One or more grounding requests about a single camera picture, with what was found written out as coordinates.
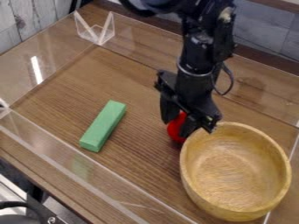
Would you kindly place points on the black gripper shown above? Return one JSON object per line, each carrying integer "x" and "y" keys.
{"x": 186, "y": 93}

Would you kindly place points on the red plush fruit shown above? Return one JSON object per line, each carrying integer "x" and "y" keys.
{"x": 174, "y": 128}

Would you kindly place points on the wooden bowl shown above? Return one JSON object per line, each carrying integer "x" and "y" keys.
{"x": 235, "y": 171}

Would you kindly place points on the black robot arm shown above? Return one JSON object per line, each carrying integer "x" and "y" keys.
{"x": 207, "y": 46}

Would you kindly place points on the green rectangular block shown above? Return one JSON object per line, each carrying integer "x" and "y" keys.
{"x": 103, "y": 125}

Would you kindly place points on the clear acrylic enclosure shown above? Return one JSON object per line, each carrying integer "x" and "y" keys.
{"x": 58, "y": 80}

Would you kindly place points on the clear acrylic corner bracket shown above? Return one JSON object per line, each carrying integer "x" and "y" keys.
{"x": 96, "y": 34}

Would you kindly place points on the black clamp bracket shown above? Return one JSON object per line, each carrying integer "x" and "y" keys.
{"x": 42, "y": 213}

